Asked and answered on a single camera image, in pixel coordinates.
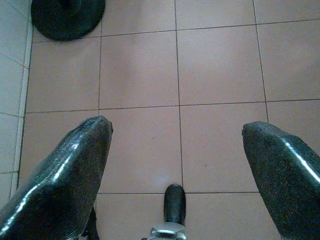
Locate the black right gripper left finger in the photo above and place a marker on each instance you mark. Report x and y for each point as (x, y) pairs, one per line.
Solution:
(57, 180)

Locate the black round stand base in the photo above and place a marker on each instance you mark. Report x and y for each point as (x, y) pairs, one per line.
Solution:
(67, 20)

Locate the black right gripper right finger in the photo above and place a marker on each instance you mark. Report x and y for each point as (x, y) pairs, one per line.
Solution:
(287, 180)

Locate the black robot foot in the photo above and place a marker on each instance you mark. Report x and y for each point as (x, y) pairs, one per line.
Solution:
(174, 205)

